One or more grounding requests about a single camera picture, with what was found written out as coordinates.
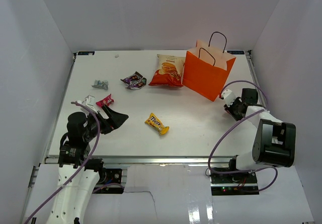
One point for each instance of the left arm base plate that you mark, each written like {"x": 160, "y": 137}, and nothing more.
{"x": 109, "y": 182}

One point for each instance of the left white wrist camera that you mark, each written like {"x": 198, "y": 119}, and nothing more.
{"x": 88, "y": 101}

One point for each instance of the yellow M&M's packet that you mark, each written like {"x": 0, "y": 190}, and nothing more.
{"x": 156, "y": 124}

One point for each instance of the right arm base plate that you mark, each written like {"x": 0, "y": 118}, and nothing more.
{"x": 232, "y": 185}

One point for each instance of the silver candy wrapper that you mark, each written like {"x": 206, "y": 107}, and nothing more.
{"x": 98, "y": 84}

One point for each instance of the aluminium table frame rail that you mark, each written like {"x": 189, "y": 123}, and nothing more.
{"x": 153, "y": 160}

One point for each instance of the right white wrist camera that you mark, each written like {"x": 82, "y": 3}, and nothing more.
{"x": 228, "y": 97}

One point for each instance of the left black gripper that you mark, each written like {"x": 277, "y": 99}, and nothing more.
{"x": 116, "y": 119}

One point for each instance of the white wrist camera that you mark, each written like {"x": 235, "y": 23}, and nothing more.
{"x": 88, "y": 101}
{"x": 228, "y": 97}

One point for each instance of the red candy packet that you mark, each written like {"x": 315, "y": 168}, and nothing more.
{"x": 107, "y": 101}

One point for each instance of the orange paper bag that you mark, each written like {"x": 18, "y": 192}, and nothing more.
{"x": 207, "y": 68}

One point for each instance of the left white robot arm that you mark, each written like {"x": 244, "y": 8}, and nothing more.
{"x": 78, "y": 172}

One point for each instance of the purple M&M's packet upper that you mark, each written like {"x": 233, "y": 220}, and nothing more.
{"x": 132, "y": 78}

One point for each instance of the brown M&M's packet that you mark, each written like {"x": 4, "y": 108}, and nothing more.
{"x": 136, "y": 85}

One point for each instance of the orange chips bag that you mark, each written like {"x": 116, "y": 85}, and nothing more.
{"x": 169, "y": 71}

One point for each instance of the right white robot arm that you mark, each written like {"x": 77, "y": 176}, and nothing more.
{"x": 274, "y": 143}

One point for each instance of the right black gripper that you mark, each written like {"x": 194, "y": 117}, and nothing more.
{"x": 230, "y": 109}

